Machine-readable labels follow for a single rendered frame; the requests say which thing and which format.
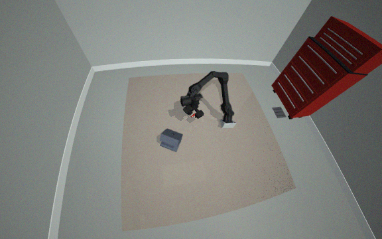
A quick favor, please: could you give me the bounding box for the dark blue-grey sloped panel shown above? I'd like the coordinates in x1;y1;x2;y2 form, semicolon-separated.
160;129;183;152

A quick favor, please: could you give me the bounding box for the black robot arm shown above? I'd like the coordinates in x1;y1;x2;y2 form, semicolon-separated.
180;71;234;123

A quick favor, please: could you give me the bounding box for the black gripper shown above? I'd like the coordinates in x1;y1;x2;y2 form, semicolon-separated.
190;103;204;119

